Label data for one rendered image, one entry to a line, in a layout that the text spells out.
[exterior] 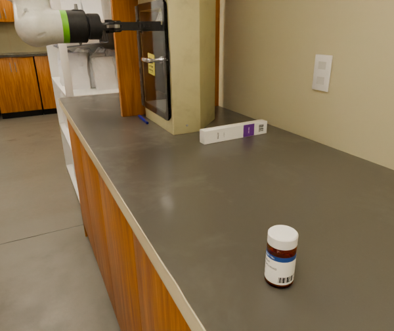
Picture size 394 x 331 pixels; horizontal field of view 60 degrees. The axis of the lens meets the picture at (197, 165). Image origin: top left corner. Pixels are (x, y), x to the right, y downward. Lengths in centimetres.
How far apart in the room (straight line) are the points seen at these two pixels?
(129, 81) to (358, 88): 91
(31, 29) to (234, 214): 75
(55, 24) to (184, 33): 40
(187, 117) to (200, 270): 78
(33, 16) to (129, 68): 55
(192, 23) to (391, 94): 65
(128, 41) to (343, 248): 119
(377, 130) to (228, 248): 65
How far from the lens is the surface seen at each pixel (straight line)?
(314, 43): 126
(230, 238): 64
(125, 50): 153
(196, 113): 127
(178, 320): 70
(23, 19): 112
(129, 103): 156
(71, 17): 113
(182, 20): 122
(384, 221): 78
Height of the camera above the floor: 130
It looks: 22 degrees down
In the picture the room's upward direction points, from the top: 1 degrees counter-clockwise
